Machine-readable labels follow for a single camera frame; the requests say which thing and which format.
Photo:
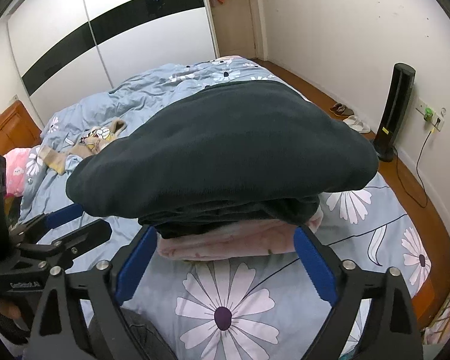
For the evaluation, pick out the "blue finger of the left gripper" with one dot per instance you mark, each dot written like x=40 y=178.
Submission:
x=63 y=216

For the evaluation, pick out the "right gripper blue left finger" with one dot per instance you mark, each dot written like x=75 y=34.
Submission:
x=130 y=263

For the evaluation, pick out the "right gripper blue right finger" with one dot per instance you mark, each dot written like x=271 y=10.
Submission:
x=319 y=262

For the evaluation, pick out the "black and grey fleece jacket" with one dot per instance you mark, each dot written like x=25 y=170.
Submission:
x=248 y=150

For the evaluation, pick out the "person's left hand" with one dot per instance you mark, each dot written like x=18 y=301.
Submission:
x=11 y=317

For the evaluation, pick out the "pink quilted pillow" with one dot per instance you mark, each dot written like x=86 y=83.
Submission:
x=16 y=160

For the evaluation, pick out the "pink folded garment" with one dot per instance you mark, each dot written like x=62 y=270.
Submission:
x=248 y=238

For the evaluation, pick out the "beige cartoon print garment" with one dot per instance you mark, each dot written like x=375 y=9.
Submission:
x=90 y=143

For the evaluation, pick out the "orange wooden headboard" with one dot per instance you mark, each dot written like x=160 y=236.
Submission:
x=17 y=129

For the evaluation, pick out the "white slipper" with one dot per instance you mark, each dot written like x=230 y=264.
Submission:
x=355 y=123

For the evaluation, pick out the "brown slipper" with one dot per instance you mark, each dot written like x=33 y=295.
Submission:
x=341 y=110

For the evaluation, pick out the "white wardrobe with black stripe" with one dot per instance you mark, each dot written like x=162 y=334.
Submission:
x=65 y=50

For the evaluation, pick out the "black tower fan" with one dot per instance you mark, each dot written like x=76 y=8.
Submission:
x=399 y=94

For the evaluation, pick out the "white door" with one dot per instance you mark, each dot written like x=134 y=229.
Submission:
x=238 y=27

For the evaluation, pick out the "white wall socket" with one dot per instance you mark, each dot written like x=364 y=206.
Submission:
x=432 y=117

